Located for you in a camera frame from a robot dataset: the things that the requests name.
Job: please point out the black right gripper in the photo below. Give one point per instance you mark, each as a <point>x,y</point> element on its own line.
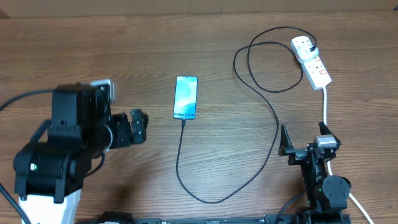
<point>296,155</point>

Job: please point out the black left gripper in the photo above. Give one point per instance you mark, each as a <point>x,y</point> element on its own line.
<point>125,136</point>

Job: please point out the dark blue Samsung smartphone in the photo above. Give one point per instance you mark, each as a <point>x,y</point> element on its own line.
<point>185,101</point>

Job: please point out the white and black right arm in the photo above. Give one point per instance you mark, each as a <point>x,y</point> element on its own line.
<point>326,194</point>

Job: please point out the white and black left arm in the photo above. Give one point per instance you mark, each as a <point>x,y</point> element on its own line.
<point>51,167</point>

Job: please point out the white power extension strip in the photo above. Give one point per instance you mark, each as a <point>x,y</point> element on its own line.
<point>314,69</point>

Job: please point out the brown cardboard backdrop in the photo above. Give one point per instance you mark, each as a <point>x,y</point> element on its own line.
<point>78,8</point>

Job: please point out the white wall charger plug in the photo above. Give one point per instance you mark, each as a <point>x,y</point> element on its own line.
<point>306,53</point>

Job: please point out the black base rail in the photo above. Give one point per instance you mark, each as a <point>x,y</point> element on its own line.
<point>120,217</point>

